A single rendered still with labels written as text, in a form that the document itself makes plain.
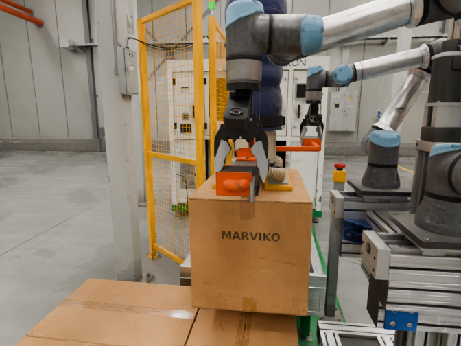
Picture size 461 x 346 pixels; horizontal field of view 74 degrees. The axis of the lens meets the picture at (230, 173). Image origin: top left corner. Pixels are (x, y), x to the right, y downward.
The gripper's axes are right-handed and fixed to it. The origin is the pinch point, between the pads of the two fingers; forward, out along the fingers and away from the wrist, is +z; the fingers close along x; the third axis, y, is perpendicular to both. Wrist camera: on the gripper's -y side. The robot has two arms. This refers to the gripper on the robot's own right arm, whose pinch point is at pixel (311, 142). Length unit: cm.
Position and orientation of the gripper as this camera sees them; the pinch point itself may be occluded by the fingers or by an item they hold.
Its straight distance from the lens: 155.6
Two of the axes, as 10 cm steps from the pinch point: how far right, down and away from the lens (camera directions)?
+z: 0.1, 9.8, 2.0
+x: 9.9, 0.2, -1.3
